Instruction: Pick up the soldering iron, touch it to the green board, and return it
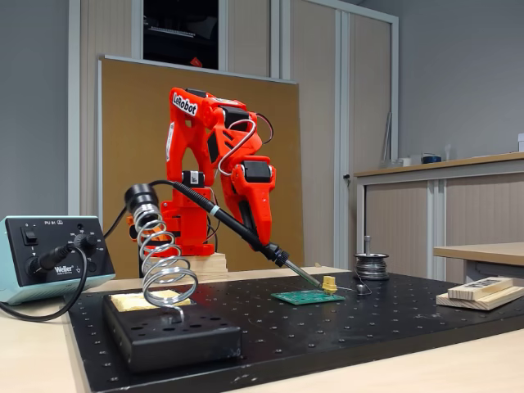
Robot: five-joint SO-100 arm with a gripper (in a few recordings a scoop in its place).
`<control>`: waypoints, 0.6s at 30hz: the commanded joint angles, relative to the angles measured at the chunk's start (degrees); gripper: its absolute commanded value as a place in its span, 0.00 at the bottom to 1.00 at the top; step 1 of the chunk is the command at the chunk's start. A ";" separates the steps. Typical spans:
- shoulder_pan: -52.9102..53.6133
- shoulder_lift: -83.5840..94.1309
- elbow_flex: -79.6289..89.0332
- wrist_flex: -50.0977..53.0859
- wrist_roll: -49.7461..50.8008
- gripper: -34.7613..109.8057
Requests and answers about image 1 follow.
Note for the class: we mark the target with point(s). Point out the black soldering iron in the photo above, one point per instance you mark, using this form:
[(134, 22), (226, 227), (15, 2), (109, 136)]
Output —
[(229, 223)]

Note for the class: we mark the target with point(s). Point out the small red object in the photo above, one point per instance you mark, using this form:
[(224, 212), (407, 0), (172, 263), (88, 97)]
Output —
[(196, 61)]

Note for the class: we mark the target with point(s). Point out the teal Weller soldering station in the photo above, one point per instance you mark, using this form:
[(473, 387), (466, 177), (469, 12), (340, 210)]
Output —
[(12, 278)]

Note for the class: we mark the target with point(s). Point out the wooden base block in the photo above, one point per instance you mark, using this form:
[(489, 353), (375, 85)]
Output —
[(217, 266)]

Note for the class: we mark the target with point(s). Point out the low cabinet with sliding doors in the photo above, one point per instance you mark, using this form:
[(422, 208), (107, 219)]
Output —
[(397, 221)]

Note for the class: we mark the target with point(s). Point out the plain wooden plank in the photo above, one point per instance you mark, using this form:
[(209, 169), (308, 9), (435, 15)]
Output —
[(491, 304)]

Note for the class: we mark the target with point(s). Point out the tall beige cabinet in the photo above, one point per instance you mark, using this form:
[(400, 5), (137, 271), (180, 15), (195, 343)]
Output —
[(315, 123)]

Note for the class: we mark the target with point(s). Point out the wooden plank with Kapla print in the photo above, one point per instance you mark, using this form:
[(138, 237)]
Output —
[(479, 287)]

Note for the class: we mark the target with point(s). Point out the yellow power connector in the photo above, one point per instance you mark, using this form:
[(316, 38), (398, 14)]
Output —
[(329, 282)]

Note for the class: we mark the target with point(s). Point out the large white carton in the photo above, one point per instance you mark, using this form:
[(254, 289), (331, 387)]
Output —
[(521, 142)]

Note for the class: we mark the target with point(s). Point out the orange-red gripper with servo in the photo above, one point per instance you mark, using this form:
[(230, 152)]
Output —
[(259, 196)]

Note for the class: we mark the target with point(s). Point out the yellow cleaning sponge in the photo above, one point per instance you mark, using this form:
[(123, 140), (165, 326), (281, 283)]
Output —
[(127, 303)]

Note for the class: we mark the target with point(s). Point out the black stand with spring holder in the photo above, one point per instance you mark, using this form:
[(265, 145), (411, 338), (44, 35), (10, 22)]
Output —
[(172, 344)]

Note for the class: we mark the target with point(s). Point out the small white box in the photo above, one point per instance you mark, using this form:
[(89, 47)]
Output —
[(405, 162)]

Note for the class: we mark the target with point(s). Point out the green circuit board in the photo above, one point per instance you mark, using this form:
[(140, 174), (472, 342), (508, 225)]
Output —
[(303, 297)]

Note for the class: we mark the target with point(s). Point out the metal bolt through spool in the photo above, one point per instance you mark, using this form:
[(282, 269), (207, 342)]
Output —
[(369, 245)]

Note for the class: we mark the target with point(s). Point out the beige desk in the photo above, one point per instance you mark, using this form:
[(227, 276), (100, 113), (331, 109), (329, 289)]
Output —
[(483, 253)]

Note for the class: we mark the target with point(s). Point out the orange-red robot arm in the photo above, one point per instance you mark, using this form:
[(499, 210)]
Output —
[(184, 135)]

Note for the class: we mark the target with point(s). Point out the black perforated breadboard plate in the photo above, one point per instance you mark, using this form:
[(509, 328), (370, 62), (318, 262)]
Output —
[(327, 327)]

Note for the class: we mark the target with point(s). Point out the blue tape roll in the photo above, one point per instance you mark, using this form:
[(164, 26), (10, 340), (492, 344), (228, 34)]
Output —
[(431, 159)]

